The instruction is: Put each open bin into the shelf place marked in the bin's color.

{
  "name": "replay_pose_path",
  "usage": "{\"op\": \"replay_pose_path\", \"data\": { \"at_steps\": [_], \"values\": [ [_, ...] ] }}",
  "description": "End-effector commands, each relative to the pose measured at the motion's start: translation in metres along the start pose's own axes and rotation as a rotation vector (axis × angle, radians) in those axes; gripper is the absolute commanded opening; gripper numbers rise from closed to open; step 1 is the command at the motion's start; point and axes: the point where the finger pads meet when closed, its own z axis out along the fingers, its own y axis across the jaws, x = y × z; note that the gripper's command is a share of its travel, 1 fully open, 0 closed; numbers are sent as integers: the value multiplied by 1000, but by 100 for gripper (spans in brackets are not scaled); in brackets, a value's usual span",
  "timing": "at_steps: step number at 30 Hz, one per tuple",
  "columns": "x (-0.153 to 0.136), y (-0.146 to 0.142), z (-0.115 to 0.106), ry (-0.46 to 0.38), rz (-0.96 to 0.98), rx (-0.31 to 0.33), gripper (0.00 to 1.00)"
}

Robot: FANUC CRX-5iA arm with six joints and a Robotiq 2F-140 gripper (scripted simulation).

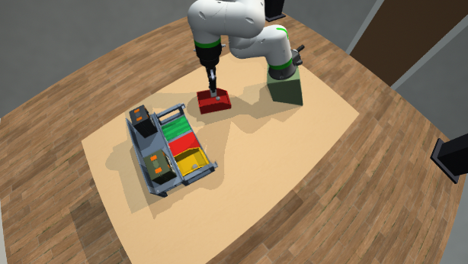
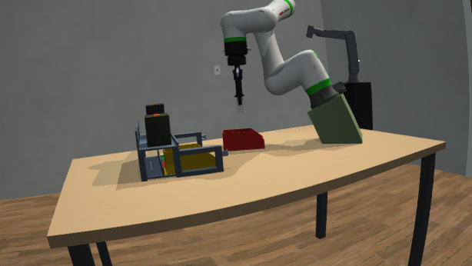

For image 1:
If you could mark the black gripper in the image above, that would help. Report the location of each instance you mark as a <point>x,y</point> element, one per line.
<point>210,65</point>

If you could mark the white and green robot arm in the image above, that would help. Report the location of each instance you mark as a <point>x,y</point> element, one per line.
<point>243,22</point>

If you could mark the yellow bin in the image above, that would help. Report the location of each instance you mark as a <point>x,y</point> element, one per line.
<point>188,158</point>

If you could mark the red bin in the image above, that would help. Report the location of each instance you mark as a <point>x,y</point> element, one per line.
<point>205,100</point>

